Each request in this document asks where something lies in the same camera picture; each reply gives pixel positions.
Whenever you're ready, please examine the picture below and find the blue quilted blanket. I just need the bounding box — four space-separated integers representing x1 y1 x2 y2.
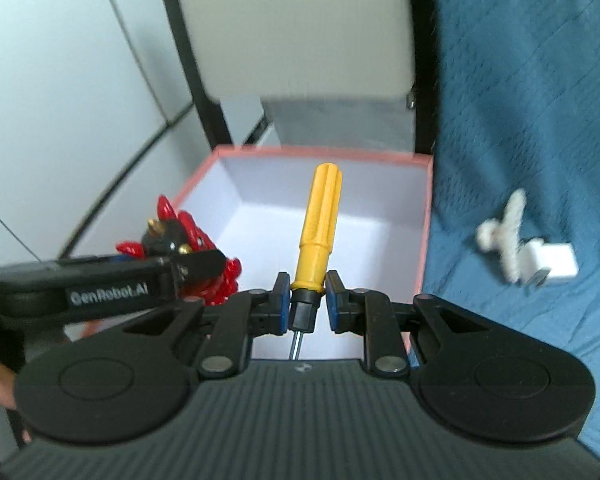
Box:
420 0 600 467

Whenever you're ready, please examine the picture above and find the red and black toy figure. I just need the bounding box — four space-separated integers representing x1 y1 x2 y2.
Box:
115 194 244 309

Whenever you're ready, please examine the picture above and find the white charger adapter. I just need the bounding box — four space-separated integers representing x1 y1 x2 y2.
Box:
520 241 580 289

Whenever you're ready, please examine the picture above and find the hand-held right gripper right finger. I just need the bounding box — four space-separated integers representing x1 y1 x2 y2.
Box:
325 270 492 379

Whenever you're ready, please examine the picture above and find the beige chair back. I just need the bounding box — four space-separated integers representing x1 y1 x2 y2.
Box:
152 0 439 157

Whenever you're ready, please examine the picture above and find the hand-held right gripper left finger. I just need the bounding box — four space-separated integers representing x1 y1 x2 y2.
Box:
114 272 291 380

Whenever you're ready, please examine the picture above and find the white cabinet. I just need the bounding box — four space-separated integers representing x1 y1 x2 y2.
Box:
0 0 282 266

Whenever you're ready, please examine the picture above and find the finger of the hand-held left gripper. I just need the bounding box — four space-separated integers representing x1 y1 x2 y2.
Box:
172 250 227 282

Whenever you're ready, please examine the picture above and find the yellow handle screwdriver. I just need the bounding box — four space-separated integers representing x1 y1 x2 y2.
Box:
286 162 344 361

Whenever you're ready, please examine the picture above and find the pink cardboard box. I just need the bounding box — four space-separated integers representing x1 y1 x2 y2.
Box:
64 145 437 362

